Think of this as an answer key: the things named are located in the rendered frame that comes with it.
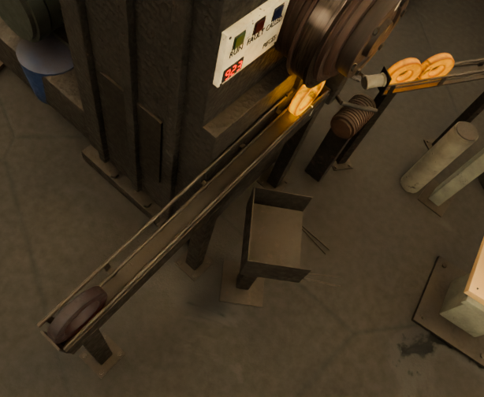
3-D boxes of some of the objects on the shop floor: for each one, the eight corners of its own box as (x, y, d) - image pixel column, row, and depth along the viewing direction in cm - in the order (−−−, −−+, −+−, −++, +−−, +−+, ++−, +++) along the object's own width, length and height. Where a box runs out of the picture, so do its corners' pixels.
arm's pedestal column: (504, 300, 226) (553, 283, 199) (484, 369, 207) (534, 360, 180) (437, 256, 231) (474, 234, 203) (411, 320, 212) (448, 305, 185)
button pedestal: (415, 202, 244) (489, 139, 190) (433, 176, 255) (509, 109, 201) (438, 220, 241) (521, 161, 187) (456, 193, 252) (539, 131, 198)
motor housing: (299, 172, 239) (334, 111, 192) (321, 149, 249) (360, 86, 202) (317, 187, 237) (358, 129, 190) (339, 163, 247) (382, 102, 200)
